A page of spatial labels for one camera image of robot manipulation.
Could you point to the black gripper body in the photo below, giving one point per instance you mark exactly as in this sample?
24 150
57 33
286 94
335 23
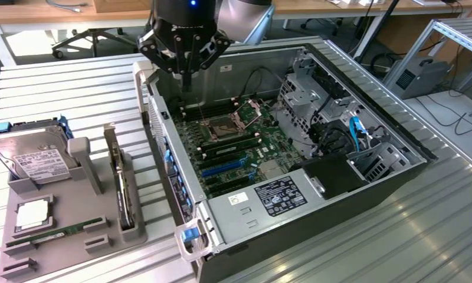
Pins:
183 26

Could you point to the graphics card with metal bracket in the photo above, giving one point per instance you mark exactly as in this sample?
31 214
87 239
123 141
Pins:
122 188

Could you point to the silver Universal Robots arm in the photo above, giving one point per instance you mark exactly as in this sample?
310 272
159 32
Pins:
244 17

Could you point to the office chair with grey base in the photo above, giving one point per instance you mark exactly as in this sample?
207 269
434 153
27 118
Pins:
96 36

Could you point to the wooden box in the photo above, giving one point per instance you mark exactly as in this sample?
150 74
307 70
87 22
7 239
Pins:
118 6

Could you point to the black RAM slot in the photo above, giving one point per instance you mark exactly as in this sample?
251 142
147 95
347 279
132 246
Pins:
224 102
224 110

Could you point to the thin locking lever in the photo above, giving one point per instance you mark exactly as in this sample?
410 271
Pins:
200 113

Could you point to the metal socket cover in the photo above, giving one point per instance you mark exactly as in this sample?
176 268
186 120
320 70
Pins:
248 114

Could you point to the CPU socket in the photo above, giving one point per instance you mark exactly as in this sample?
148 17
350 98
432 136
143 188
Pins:
222 128

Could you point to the silver drive cage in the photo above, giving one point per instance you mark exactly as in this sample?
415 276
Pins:
311 95

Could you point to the black office chair base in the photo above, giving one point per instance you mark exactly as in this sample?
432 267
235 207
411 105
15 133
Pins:
332 21

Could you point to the green motherboard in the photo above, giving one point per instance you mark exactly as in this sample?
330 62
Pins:
267 141

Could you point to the RAM stick with white label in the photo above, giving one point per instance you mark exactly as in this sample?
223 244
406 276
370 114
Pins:
224 151

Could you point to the black expansion slot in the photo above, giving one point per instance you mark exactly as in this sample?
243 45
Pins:
228 182
220 160

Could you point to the black slanted pole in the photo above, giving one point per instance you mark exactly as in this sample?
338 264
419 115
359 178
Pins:
378 26

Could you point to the blue expansion slot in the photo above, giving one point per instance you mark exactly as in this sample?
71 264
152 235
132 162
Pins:
224 168

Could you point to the silver chipset heatsink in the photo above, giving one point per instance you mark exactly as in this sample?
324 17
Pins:
274 170

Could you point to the silver hard disk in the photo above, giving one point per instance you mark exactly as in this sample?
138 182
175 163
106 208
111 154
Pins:
35 159

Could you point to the grey computer tower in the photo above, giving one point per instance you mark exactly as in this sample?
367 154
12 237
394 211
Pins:
420 76

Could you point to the black plastic shroud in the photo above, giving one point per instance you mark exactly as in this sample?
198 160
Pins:
334 177

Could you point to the long wooden desk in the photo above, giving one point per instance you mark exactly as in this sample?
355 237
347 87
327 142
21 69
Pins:
436 9

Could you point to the silver disk bay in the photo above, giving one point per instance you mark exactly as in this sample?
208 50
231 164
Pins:
382 159

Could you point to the silver power supply with label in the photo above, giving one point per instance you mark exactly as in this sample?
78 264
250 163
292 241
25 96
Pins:
236 218

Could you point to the grey parts rack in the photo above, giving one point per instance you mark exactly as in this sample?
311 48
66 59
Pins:
71 212

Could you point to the silver CPU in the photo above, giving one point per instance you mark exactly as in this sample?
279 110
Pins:
32 214

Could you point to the blue case latch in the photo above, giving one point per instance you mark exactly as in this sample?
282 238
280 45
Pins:
190 235

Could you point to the green RAM stick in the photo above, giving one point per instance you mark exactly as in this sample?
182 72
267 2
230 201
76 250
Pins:
55 234

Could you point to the open black PC case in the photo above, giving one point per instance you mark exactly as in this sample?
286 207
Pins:
338 224

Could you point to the aluminium frame rack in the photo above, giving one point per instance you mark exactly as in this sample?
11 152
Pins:
464 32

